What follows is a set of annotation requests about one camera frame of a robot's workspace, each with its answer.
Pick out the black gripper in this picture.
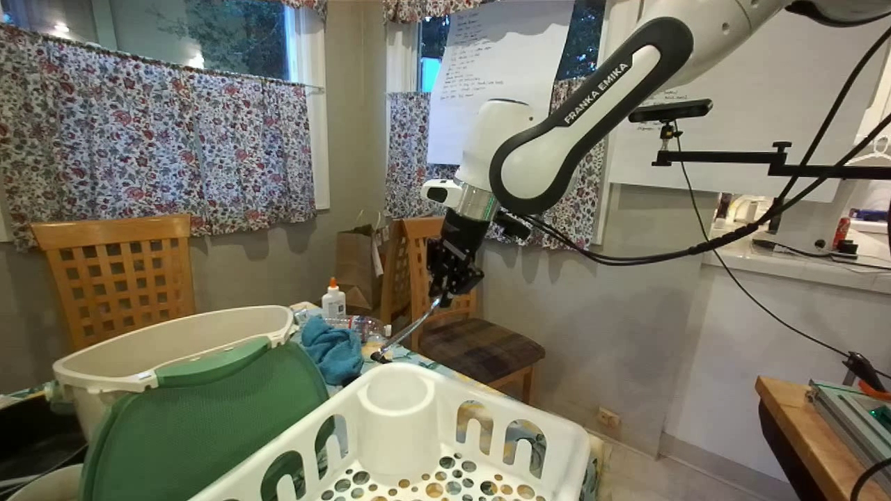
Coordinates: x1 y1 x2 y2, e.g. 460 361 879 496
425 213 488 296

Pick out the silver metal fork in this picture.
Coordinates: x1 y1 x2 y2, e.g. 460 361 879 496
369 292 447 361

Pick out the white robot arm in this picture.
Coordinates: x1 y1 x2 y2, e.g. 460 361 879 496
422 0 891 299

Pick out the white plastic dish rack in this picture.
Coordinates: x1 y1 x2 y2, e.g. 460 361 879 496
188 364 599 501

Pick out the plaid cushion wooden chair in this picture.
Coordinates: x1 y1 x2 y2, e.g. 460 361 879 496
394 217 546 400

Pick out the brown paper bag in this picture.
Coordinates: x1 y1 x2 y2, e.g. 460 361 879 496
333 225 383 313

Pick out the small glue bottle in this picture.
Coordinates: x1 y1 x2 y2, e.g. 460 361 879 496
319 278 347 328

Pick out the blue cloth towel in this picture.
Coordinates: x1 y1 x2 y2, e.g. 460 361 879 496
300 314 362 386

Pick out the white paper sheet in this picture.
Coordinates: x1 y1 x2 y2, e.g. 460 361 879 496
425 0 573 164

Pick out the wooden lattice chair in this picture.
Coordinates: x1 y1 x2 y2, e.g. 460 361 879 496
31 215 195 350

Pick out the white plastic bucket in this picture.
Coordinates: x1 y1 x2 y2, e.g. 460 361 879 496
53 307 293 437

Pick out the floral window curtain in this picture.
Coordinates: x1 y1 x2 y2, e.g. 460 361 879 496
0 27 314 249

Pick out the wooden side table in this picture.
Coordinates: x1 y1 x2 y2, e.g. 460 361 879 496
755 375 891 501

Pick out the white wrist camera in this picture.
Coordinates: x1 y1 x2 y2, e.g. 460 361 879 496
421 178 460 207

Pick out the black camera on stand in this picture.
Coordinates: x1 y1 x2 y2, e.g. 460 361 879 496
630 97 713 122

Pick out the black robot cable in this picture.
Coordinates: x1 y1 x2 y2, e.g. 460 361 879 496
517 26 891 374

